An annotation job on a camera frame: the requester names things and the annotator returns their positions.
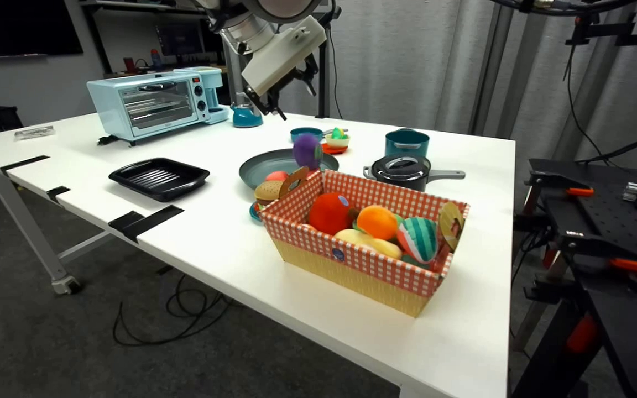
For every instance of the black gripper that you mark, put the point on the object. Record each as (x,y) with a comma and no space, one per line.
(306,73)

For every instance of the purple plush fruit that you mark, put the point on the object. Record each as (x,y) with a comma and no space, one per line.
(306,151)

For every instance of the orange plush fruit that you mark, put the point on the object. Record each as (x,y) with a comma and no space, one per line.
(378,221)

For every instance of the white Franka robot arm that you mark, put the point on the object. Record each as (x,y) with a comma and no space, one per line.
(281,6)

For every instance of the red checkered cardboard box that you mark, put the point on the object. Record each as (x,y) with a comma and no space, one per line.
(355,266)

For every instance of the blue small bowl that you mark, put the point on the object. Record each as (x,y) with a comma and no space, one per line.
(247,115)

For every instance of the teal small pan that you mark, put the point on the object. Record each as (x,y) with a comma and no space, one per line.
(306,133)

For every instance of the grey frying pan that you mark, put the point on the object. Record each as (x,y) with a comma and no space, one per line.
(266,166)

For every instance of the burger plush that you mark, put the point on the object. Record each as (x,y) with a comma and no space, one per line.
(266,192)

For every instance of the light blue toaster oven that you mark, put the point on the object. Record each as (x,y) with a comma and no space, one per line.
(153,102)

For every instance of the red plush fruit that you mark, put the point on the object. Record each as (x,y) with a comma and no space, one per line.
(331,212)

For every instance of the black square tray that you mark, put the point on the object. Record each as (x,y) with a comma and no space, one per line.
(159,177)

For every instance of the black pot with lid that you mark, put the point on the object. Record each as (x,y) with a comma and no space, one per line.
(404,173)

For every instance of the grey curtain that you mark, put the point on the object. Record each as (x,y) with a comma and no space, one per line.
(422,66)

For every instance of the wide black table strip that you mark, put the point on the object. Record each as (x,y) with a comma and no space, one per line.
(145,221)

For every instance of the yellow banana plush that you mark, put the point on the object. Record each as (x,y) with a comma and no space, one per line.
(371,243)

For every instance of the teal striped watermelon plush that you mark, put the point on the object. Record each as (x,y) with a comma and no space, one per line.
(420,238)

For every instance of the black table edge strip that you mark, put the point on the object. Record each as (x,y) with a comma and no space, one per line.
(24,162)
(58,192)

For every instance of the white label sticker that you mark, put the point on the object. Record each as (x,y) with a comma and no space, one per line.
(35,133)

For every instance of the white table leg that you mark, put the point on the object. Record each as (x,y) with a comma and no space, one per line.
(31,234)

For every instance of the black workbench with orange clamps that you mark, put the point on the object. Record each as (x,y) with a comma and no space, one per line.
(608,243)

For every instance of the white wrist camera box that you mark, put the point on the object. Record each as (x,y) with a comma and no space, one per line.
(281,55)

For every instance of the black wall monitor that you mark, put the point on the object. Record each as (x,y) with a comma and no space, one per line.
(21,24)

